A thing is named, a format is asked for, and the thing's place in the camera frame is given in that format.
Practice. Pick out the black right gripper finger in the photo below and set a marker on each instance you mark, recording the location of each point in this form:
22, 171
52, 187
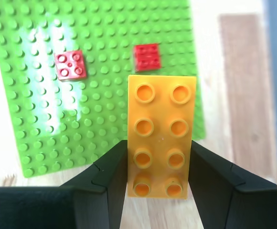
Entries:
243, 207
57, 207

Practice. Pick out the yellow long brick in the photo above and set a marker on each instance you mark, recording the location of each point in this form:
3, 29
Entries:
161, 140

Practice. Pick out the red square brick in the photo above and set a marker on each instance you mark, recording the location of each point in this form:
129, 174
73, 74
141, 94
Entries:
147, 57
70, 65

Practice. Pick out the green studded baseplate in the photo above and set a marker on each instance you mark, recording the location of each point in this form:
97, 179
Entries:
105, 31

